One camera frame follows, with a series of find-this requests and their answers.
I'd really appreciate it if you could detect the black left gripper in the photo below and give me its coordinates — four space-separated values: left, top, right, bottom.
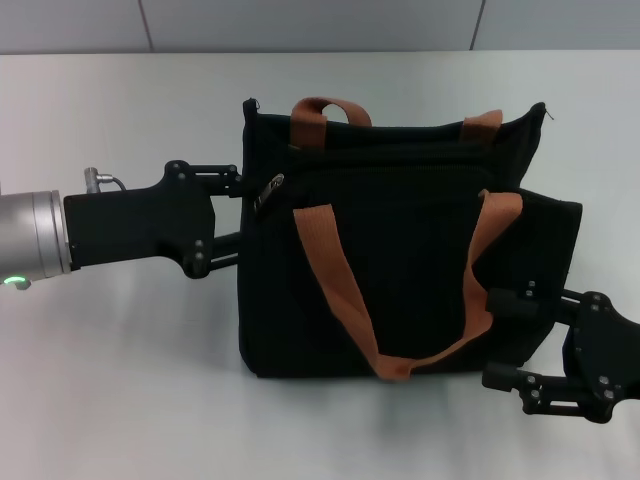
63 159 244 279

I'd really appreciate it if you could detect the left gripper cable with plug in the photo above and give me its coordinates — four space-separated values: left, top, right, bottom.
83 167 129 194

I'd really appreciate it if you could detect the black bag with brown handles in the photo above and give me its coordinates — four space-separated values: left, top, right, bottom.
237 97 584 384

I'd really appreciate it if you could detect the silver zipper pull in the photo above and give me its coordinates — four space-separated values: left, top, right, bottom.
252 173 285 214

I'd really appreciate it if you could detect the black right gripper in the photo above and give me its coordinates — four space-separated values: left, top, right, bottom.
482 279 640 426

